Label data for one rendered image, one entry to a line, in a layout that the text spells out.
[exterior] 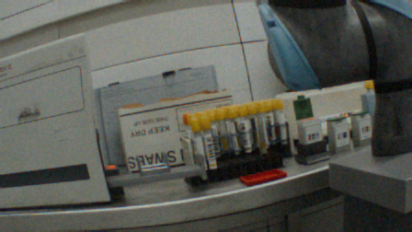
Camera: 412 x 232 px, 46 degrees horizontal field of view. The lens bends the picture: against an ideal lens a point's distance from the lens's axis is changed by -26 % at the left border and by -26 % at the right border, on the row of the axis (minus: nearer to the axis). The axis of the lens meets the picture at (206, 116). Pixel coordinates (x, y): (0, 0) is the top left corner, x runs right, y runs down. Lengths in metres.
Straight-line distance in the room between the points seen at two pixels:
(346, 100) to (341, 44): 0.68
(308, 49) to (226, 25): 0.99
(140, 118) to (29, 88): 0.38
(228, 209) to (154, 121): 0.37
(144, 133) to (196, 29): 0.45
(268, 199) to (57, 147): 0.37
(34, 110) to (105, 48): 0.67
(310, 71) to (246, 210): 0.36
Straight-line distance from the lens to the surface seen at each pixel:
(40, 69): 1.00
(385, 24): 0.73
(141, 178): 1.01
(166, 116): 1.29
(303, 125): 1.10
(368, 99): 1.21
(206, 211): 0.98
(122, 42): 1.63
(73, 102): 0.99
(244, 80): 1.67
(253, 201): 0.99
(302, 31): 0.69
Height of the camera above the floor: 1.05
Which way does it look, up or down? 3 degrees down
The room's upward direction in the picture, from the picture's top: 9 degrees counter-clockwise
